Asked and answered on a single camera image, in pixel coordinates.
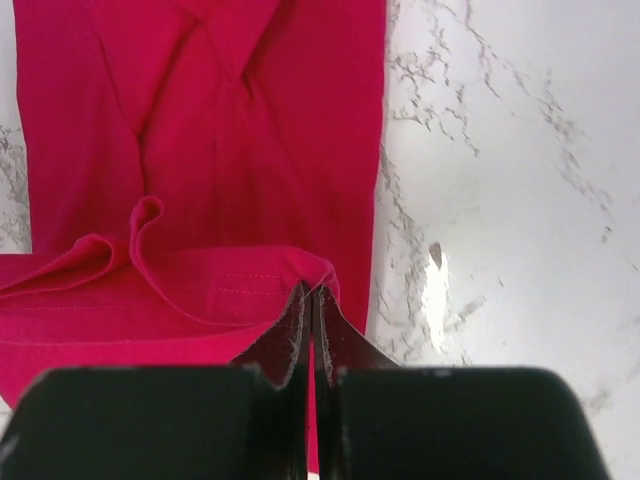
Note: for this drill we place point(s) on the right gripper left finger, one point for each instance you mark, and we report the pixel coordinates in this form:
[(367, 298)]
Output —
[(244, 420)]

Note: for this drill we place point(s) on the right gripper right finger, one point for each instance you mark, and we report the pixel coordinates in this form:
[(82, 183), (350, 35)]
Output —
[(378, 420)]

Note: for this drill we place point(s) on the crimson red t shirt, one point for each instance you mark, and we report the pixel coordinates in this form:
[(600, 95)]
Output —
[(189, 163)]

